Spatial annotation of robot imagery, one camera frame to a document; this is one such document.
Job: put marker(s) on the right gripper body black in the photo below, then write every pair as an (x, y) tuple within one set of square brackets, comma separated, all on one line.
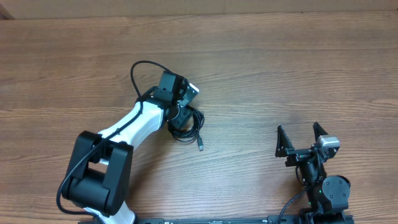
[(295, 157)]

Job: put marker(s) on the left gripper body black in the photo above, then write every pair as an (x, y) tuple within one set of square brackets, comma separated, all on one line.
[(181, 117)]

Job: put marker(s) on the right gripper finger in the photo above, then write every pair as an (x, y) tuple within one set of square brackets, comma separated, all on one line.
[(318, 130), (284, 146)]

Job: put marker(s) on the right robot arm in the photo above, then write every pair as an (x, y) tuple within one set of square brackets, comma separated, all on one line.
[(327, 195)]

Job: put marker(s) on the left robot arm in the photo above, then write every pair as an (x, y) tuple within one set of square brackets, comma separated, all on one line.
[(98, 173)]

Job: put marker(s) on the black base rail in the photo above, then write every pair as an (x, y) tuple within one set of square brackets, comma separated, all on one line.
[(271, 219)]

